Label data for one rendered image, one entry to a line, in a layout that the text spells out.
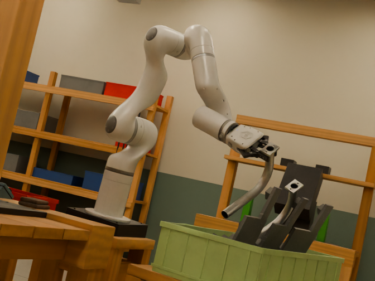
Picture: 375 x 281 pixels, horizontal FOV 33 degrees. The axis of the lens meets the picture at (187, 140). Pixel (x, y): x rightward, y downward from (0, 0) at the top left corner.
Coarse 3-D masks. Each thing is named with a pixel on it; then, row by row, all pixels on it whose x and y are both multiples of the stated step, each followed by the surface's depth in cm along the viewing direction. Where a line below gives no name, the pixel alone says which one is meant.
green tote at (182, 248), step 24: (168, 240) 212; (192, 240) 206; (216, 240) 200; (168, 264) 210; (192, 264) 204; (216, 264) 199; (240, 264) 194; (264, 264) 192; (288, 264) 204; (312, 264) 218; (336, 264) 234
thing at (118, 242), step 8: (120, 240) 236; (128, 240) 242; (136, 240) 248; (144, 240) 254; (152, 240) 261; (112, 248) 235; (120, 248) 237; (128, 248) 243; (136, 248) 249; (144, 248) 255; (152, 248) 262
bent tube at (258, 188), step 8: (272, 144) 210; (264, 152) 207; (272, 152) 207; (272, 160) 210; (272, 168) 213; (264, 176) 214; (256, 184) 215; (264, 184) 214; (248, 192) 211; (256, 192) 212; (240, 200) 208; (248, 200) 210; (232, 208) 205; (240, 208) 208; (224, 216) 206
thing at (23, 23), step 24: (0, 0) 169; (24, 0) 167; (0, 24) 168; (24, 24) 169; (0, 48) 166; (24, 48) 170; (0, 72) 165; (24, 72) 171; (0, 96) 165; (0, 120) 166; (0, 144) 168; (0, 168) 169
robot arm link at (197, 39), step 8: (192, 32) 236; (200, 32) 234; (208, 32) 236; (184, 40) 240; (192, 40) 235; (200, 40) 233; (208, 40) 234; (184, 48) 249; (192, 48) 234; (200, 48) 232; (208, 48) 232; (176, 56) 251; (184, 56) 251; (192, 56) 233
